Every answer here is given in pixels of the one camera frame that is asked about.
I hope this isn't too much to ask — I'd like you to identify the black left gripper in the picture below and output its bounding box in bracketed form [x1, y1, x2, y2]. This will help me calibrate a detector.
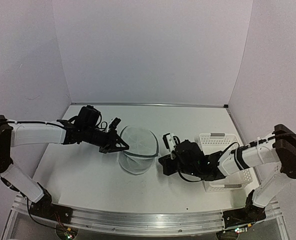
[83, 125, 129, 154]

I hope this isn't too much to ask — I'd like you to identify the white mesh laundry bag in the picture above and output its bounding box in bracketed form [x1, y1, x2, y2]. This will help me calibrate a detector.
[118, 125, 160, 175]

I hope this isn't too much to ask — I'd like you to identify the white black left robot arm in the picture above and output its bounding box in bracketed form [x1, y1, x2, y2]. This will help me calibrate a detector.
[0, 105, 130, 219]

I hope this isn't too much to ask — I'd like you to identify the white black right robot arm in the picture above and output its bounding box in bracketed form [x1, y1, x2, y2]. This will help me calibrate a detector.
[158, 124, 296, 222]

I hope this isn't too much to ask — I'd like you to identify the white perforated plastic basket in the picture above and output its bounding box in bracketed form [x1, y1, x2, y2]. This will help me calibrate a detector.
[195, 133, 253, 193]

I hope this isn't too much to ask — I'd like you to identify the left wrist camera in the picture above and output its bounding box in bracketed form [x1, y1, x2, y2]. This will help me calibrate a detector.
[106, 117, 121, 131]

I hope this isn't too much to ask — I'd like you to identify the aluminium table edge rail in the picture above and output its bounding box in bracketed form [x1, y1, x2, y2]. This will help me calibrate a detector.
[71, 102, 229, 109]

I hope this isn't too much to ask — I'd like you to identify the aluminium front base frame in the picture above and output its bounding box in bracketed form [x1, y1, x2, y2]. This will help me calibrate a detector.
[1, 194, 290, 240]

